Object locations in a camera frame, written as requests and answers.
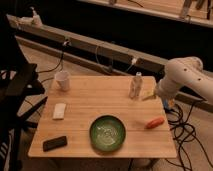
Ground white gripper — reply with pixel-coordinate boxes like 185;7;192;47
142;79;175;101

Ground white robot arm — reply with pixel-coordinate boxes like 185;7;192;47
143;57;213;105

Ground green ceramic bowl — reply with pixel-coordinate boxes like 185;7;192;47
89;115;126;152

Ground clear plastic bottle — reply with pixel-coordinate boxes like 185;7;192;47
129;72;142;99

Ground orange carrot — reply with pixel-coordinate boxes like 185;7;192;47
145;117;164;129

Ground long metal beam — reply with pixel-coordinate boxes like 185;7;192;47
7;15;213;111

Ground wooden table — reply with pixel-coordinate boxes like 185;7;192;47
28;76;177;158

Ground white mug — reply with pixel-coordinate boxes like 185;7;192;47
54;70;70;91

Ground white sponge block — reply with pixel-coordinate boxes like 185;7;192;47
53;103;66;120

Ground black rectangular remote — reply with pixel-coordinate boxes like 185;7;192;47
43;136;67;152

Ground black chair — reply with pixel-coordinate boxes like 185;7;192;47
0;11;47;171

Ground white device on beam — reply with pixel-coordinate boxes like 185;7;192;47
18;6;43;27

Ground white cable connector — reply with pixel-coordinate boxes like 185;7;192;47
131;58;138;65

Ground black floor cables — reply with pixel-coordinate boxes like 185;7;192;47
164;99;213;171

